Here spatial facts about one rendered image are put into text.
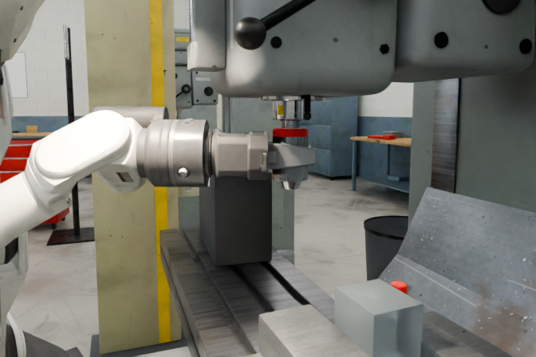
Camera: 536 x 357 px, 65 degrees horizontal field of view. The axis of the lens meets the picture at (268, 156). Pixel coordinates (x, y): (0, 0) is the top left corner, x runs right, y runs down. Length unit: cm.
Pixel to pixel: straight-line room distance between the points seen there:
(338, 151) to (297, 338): 751
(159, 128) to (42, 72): 911
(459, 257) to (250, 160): 43
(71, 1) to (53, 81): 164
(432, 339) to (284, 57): 30
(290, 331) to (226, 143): 23
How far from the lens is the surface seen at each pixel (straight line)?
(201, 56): 50
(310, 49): 45
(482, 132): 80
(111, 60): 224
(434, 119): 87
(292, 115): 52
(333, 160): 784
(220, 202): 83
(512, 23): 60
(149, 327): 251
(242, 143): 51
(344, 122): 790
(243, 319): 67
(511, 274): 73
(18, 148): 510
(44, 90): 960
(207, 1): 51
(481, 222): 79
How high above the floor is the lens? 129
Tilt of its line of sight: 6 degrees down
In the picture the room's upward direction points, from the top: straight up
